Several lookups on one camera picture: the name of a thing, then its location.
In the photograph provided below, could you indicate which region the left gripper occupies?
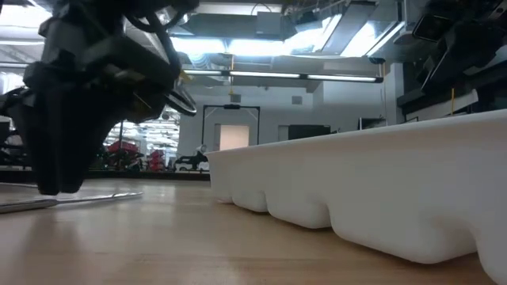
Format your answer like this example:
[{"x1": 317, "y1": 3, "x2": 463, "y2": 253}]
[{"x1": 11, "y1": 11, "x2": 177, "y2": 196}]

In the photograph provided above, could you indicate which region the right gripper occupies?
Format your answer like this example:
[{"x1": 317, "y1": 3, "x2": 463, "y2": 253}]
[{"x1": 421, "y1": 15, "x2": 507, "y2": 94}]

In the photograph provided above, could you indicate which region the white cutlery tray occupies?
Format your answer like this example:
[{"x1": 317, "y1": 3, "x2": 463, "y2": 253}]
[{"x1": 205, "y1": 108, "x2": 507, "y2": 285}]

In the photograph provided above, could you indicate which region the white shelf board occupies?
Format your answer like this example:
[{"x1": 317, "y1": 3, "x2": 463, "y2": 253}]
[{"x1": 398, "y1": 89, "x2": 480, "y2": 120}]

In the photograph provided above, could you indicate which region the red equipment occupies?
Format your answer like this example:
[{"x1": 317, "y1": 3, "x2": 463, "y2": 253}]
[
  {"x1": 106, "y1": 141, "x2": 139, "y2": 158},
  {"x1": 148, "y1": 149, "x2": 166, "y2": 172}
]

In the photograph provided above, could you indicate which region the silver knife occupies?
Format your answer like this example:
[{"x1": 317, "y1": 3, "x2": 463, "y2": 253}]
[{"x1": 0, "y1": 192, "x2": 144, "y2": 215}]

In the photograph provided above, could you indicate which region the black monitor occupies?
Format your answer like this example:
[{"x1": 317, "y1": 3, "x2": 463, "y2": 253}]
[
  {"x1": 358, "y1": 117, "x2": 387, "y2": 130},
  {"x1": 288, "y1": 124, "x2": 332, "y2": 140}
]

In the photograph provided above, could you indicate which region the dark distant equipment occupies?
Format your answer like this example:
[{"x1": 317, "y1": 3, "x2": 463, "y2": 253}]
[{"x1": 173, "y1": 144, "x2": 210, "y2": 172}]

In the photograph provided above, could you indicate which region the bright white panel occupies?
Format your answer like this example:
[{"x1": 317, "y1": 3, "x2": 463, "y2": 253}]
[{"x1": 219, "y1": 124, "x2": 250, "y2": 151}]

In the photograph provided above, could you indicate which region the long ceiling light strip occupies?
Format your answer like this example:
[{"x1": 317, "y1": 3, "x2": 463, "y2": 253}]
[{"x1": 181, "y1": 69, "x2": 384, "y2": 83}]

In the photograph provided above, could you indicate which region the black table frame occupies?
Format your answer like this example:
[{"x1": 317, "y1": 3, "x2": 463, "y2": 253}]
[{"x1": 85, "y1": 169, "x2": 211, "y2": 183}]

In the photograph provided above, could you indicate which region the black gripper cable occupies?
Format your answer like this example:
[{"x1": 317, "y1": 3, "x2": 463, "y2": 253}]
[{"x1": 125, "y1": 7, "x2": 180, "y2": 80}]

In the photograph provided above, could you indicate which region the black gantry frame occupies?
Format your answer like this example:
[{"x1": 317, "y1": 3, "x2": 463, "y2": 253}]
[{"x1": 201, "y1": 104, "x2": 261, "y2": 146}]

